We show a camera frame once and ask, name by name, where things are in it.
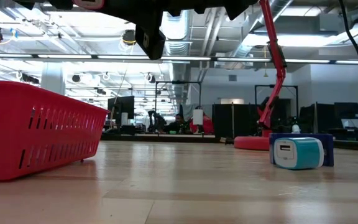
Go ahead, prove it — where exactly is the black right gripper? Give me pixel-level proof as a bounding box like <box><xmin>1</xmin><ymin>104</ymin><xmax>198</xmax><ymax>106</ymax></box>
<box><xmin>103</xmin><ymin>0</ymin><xmax>167</xmax><ymax>61</ymax></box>

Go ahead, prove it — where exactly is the white cylinder lamp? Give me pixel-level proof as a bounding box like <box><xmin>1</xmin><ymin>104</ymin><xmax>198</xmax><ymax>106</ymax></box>
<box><xmin>193</xmin><ymin>108</ymin><xmax>204</xmax><ymax>126</ymax></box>

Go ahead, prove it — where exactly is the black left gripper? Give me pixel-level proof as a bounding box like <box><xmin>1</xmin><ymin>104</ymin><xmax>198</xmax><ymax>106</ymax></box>
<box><xmin>13</xmin><ymin>0</ymin><xmax>74</xmax><ymax>11</ymax></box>

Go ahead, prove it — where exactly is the black hanging cable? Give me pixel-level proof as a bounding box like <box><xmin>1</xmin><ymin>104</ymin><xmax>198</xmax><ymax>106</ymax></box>
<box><xmin>338</xmin><ymin>0</ymin><xmax>358</xmax><ymax>107</ymax></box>

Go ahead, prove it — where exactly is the black background station frame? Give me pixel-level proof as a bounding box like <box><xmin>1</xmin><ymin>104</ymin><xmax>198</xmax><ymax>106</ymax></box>
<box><xmin>254</xmin><ymin>84</ymin><xmax>300</xmax><ymax>131</ymax></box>
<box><xmin>155</xmin><ymin>80</ymin><xmax>202</xmax><ymax>134</ymax></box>

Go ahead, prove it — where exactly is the red desk lamp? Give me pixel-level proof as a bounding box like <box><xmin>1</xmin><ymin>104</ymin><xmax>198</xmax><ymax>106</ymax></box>
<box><xmin>234</xmin><ymin>0</ymin><xmax>288</xmax><ymax>151</ymax></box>

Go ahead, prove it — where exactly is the teal white charger cube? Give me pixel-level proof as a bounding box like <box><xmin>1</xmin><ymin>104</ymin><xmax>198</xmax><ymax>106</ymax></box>
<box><xmin>272</xmin><ymin>137</ymin><xmax>325</xmax><ymax>170</ymax></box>

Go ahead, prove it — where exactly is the black background monitor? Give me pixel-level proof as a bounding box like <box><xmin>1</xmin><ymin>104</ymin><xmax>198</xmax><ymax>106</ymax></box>
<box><xmin>334</xmin><ymin>101</ymin><xmax>358</xmax><ymax>120</ymax></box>
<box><xmin>108</xmin><ymin>95</ymin><xmax>135</xmax><ymax>126</ymax></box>

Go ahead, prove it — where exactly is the black partition panel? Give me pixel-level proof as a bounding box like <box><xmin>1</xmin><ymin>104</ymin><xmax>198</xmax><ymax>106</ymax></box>
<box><xmin>212</xmin><ymin>103</ymin><xmax>260</xmax><ymax>138</ymax></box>
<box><xmin>299</xmin><ymin>104</ymin><xmax>321</xmax><ymax>134</ymax></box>

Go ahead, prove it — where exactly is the person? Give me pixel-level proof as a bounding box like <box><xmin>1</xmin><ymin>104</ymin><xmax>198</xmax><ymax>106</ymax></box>
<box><xmin>165</xmin><ymin>113</ymin><xmax>188</xmax><ymax>134</ymax></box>
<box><xmin>190</xmin><ymin>112</ymin><xmax>214</xmax><ymax>135</ymax></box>

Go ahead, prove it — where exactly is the red plastic basket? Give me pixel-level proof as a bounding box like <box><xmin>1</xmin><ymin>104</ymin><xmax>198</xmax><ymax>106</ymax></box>
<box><xmin>0</xmin><ymin>80</ymin><xmax>109</xmax><ymax>182</ymax></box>

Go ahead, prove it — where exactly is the black metal table frame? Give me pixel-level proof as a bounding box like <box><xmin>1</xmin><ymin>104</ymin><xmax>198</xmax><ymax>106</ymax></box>
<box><xmin>100</xmin><ymin>133</ymin><xmax>358</xmax><ymax>153</ymax></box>

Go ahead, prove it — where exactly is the dark blue digital clock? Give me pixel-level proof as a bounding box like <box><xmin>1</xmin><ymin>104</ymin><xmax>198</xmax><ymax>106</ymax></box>
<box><xmin>268</xmin><ymin>133</ymin><xmax>335</xmax><ymax>167</ymax></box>

